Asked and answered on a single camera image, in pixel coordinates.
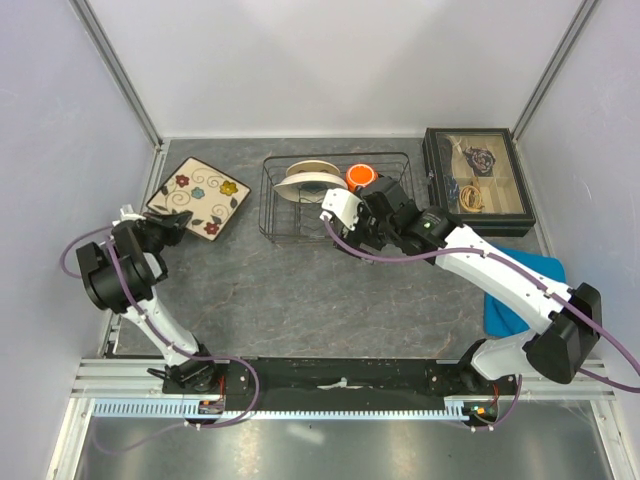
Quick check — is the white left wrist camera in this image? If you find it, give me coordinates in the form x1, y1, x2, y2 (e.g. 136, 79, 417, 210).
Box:
112, 204, 139, 226

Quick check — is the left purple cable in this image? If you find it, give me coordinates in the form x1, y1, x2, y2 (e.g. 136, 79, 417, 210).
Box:
59, 224, 261, 454

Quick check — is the blue cloth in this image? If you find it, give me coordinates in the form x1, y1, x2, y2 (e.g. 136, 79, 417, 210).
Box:
484, 247, 566, 338

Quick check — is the square floral plate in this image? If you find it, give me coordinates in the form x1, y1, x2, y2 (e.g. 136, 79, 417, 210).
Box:
146, 157, 251, 242

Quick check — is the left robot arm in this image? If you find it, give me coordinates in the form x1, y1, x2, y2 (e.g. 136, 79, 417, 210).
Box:
76, 205, 224, 395

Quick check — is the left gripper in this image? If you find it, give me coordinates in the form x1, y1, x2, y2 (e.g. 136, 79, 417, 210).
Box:
140, 211, 192, 253

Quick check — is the black glass-lid jewelry box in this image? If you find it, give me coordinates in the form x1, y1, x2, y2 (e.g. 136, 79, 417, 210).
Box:
422, 127, 536, 238

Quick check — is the cream plate blue spiral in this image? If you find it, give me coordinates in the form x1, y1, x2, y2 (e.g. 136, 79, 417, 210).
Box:
273, 172, 347, 204

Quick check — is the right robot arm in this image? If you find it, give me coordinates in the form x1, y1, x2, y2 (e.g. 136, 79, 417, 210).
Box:
323, 176, 602, 394

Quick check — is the grey slotted cable duct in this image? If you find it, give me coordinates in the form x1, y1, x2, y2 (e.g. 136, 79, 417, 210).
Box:
92, 398, 472, 421

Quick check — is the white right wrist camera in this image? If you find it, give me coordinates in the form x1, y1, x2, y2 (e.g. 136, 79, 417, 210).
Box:
320, 188, 362, 231

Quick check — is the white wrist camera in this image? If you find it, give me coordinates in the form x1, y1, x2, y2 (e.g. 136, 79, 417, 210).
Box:
112, 204, 139, 226
320, 188, 362, 231

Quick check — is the orange mug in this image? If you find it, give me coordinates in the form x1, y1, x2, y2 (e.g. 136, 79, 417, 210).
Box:
345, 163, 382, 193

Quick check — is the black wire dish rack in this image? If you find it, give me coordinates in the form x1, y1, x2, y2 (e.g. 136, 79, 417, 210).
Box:
259, 151, 414, 243

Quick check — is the small cream plate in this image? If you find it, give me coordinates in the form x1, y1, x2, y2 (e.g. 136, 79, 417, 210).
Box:
285, 159, 341, 177

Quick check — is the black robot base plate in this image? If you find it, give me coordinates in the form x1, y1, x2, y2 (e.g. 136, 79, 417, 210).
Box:
159, 355, 521, 414

